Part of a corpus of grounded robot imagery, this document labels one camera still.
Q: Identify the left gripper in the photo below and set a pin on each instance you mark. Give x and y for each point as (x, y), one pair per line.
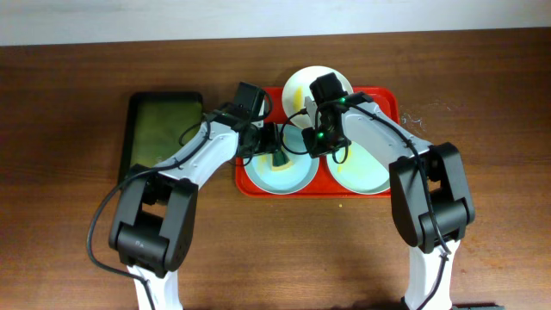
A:
(267, 140)

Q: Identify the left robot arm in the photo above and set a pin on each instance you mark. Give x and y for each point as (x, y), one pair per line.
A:
(154, 221)

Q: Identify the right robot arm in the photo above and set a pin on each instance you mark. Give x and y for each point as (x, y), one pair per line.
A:
(430, 198)

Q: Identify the black tray with soapy water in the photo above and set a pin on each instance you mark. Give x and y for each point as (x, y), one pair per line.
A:
(158, 123)

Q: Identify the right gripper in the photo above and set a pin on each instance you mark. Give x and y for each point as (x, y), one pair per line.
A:
(314, 150)

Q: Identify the light green plate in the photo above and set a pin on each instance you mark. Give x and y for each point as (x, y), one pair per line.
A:
(360, 173)

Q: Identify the white plate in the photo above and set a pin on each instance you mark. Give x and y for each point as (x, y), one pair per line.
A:
(297, 88)

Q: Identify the red plastic serving tray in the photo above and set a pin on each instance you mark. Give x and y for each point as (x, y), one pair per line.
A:
(323, 185)

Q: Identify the light blue plate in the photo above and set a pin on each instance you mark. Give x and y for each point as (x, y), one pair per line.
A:
(294, 178)

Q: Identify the green and yellow sponge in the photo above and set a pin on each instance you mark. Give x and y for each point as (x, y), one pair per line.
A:
(280, 161)

